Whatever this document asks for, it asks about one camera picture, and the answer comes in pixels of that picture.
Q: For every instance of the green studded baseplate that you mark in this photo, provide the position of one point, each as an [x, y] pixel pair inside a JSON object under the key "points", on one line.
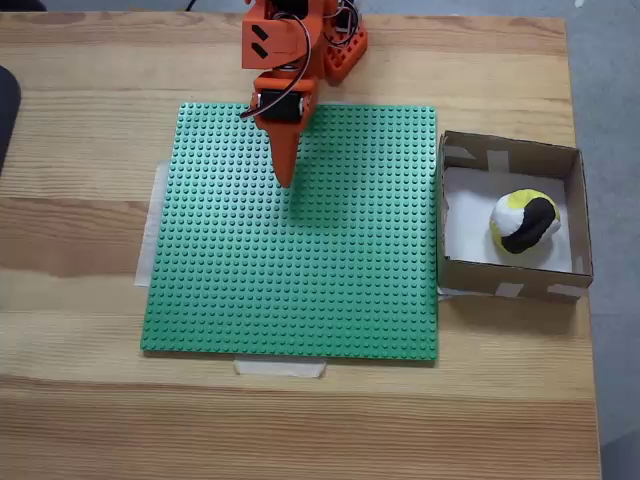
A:
{"points": [[225, 300]]}

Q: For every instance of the brown cardboard box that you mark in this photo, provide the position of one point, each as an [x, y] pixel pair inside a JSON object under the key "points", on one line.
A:
{"points": [[500, 285]]}

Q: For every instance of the white paper box liner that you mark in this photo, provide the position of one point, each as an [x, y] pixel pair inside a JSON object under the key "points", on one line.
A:
{"points": [[465, 225]]}

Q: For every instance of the masking tape strip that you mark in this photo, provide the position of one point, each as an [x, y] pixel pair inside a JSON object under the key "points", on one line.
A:
{"points": [[150, 225], [280, 369]]}

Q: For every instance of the black rounded object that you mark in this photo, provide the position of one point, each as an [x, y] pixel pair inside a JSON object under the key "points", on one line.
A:
{"points": [[7, 115]]}

